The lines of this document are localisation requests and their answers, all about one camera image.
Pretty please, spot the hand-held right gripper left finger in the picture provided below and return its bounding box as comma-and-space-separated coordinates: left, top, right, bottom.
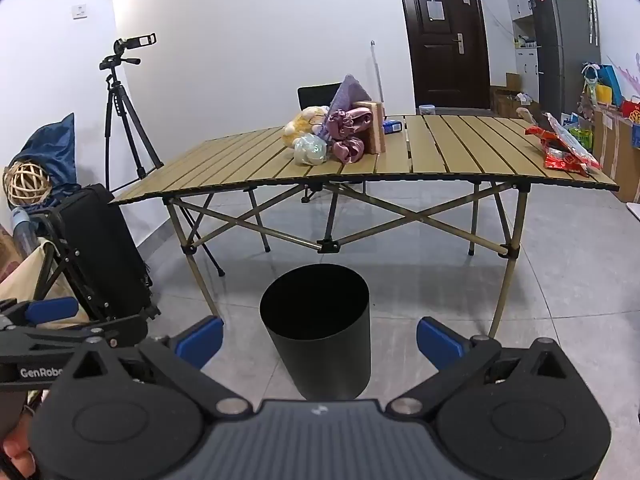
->
55, 316, 253, 418

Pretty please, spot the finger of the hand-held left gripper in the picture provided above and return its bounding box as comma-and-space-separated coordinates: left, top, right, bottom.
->
20, 310, 162, 356
0, 296, 81, 332

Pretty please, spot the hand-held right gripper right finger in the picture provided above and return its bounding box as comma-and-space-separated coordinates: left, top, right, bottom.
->
386, 316, 584, 418

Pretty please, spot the black round waste bin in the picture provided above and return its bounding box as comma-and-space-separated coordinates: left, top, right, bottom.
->
259, 263, 372, 402

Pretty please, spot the teal scrunchie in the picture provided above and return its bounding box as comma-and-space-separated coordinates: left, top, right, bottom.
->
292, 135, 329, 167

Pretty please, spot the purple knitted cloth bag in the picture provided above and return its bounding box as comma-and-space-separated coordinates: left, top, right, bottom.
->
331, 137, 366, 164

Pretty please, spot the pink cream sponge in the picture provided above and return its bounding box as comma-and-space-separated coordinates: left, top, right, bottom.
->
355, 101, 389, 155

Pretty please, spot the yellow white plush toy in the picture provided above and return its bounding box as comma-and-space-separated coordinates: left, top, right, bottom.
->
281, 105, 331, 149

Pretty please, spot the pink scrunchie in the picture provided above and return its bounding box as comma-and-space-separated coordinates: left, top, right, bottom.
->
326, 107, 376, 138

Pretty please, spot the purple drawstring pouch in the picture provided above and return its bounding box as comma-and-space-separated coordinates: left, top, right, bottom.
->
312, 74, 374, 141

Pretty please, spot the person's left hand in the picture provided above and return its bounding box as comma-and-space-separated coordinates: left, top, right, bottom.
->
0, 434, 40, 480

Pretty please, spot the beige folding cart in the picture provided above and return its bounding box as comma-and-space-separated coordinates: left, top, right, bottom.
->
0, 207, 93, 331

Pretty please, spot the black suitcase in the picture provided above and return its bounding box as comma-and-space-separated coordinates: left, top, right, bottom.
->
50, 183, 162, 326

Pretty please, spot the light blue bottle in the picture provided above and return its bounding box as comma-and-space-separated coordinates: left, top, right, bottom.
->
10, 205, 39, 257

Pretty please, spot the rattan ball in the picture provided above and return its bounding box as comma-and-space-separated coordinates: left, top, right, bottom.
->
2, 160, 51, 209

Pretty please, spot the blue fabric bag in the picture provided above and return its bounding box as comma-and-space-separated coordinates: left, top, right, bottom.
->
7, 112, 83, 206

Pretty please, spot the folding slatted table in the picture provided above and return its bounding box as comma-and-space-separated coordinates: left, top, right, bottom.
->
107, 114, 621, 341

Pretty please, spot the black tripod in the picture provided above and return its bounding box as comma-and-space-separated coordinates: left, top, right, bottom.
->
98, 55, 226, 278

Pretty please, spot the red snack packet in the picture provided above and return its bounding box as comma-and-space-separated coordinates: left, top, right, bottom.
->
525, 112, 603, 177

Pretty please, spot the green packet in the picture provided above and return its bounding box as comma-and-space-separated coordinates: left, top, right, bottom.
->
567, 127, 594, 151

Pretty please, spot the brown cardboard box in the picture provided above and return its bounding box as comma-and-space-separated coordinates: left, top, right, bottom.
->
490, 72, 541, 116

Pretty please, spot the taped cardboard box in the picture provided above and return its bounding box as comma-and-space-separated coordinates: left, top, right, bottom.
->
590, 102, 640, 204

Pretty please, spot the black folding chair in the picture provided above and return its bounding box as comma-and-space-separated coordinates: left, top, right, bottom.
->
297, 82, 368, 206

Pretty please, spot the white mop pole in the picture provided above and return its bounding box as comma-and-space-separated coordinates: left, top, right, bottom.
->
370, 40, 386, 104

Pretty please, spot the white kitchen cabinet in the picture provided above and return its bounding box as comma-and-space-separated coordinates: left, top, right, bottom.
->
500, 0, 543, 93

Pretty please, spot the dark brown door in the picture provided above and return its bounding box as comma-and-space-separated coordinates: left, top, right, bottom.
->
397, 0, 492, 110

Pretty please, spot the blue gift bag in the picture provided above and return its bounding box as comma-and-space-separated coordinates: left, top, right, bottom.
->
597, 64, 624, 106

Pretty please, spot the grey refrigerator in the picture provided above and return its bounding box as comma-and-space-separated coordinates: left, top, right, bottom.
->
525, 0, 602, 121

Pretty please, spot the black camcorder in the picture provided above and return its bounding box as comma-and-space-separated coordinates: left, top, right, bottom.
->
112, 32, 157, 59

